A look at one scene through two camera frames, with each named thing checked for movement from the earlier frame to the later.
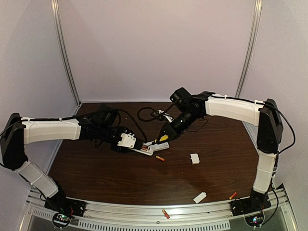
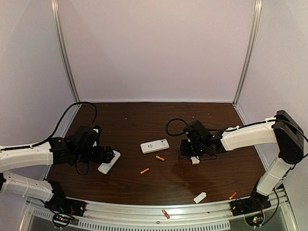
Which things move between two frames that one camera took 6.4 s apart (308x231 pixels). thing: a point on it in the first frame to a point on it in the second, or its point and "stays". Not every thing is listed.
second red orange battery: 233,196 stays
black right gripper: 169,130 to 186,149
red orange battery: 160,158 stays
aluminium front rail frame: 37,216 stays
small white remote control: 149,151 to 104,167
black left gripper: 137,144 to 109,154
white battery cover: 195,158 stays
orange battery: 145,147 to 144,171
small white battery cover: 199,197 stays
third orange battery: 164,212 stays
